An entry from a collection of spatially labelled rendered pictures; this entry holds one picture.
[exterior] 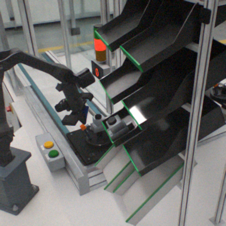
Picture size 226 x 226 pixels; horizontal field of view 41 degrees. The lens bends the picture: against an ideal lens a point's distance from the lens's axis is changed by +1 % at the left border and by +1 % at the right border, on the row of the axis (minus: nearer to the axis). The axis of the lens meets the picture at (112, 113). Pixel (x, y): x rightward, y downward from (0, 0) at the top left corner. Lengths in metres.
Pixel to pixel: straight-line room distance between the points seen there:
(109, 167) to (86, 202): 0.18
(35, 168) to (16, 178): 0.25
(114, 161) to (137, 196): 0.18
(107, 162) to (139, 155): 0.27
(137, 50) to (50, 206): 0.75
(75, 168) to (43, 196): 0.17
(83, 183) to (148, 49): 0.67
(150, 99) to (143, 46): 0.15
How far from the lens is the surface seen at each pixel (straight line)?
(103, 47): 1.37
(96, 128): 1.30
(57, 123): 1.55
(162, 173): 0.99
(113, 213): 1.21
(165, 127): 0.95
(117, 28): 0.90
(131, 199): 1.05
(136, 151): 0.93
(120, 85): 0.93
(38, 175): 1.40
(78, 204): 1.25
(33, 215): 1.25
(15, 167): 1.16
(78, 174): 1.22
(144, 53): 0.74
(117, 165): 1.12
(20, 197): 1.26
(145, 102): 0.83
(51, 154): 1.31
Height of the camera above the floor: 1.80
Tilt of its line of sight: 33 degrees down
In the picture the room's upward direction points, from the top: 3 degrees counter-clockwise
